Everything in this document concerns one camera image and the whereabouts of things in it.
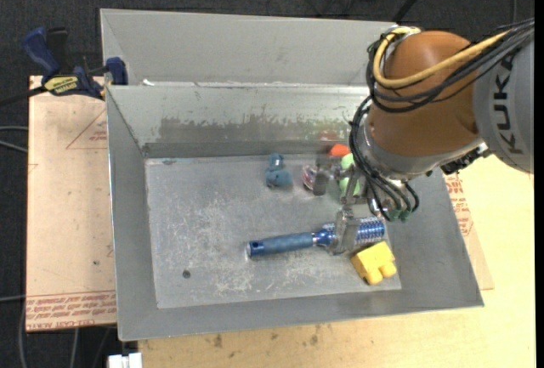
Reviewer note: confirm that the blue-green cloth toy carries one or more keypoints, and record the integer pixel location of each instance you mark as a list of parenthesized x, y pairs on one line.
[(278, 177)]

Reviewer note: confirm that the clear glass thing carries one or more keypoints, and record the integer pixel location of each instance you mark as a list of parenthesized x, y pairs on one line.
[(316, 181)]

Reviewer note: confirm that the orange toy piece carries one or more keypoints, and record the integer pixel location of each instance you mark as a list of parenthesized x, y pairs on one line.
[(338, 151)]

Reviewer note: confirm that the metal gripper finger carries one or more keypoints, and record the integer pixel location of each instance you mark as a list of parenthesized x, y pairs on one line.
[(347, 241), (347, 221)]

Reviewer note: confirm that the yellow block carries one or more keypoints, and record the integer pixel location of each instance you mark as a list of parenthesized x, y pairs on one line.
[(374, 262)]

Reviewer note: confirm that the green toy piece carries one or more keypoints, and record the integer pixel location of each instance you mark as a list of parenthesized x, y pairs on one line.
[(346, 163)]

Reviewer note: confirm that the grey metal bin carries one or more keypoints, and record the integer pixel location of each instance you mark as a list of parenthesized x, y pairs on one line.
[(212, 205)]

